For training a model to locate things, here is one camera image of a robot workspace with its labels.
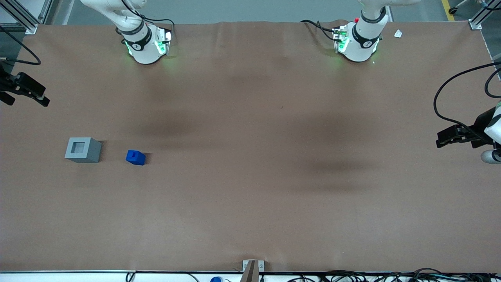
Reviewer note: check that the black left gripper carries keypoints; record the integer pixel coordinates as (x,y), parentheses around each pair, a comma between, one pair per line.
(478,129)

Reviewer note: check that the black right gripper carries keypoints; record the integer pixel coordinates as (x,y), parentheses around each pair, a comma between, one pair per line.
(5,84)

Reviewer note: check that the blue plastic insert part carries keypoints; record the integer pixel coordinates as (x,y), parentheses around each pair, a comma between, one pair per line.
(135,157)

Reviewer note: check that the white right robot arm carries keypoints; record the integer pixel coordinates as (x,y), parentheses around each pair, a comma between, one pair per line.
(143,47)

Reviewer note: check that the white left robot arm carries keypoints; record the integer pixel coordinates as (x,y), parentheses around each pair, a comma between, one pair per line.
(362,43)

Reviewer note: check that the gray square base block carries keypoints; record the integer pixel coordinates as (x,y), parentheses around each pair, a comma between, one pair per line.
(88,154)

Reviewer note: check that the small white paper scrap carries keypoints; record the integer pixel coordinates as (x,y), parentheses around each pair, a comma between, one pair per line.
(398,33)

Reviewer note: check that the black caster wheel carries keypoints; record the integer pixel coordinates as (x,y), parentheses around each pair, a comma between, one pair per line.
(454,9)

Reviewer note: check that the brown table mat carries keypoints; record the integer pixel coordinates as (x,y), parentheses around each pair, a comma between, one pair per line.
(250,184)

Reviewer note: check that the silver table edge rail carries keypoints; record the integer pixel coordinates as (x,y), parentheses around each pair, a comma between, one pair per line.
(78,271)

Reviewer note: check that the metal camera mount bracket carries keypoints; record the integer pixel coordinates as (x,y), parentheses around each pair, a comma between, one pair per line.
(252,270)

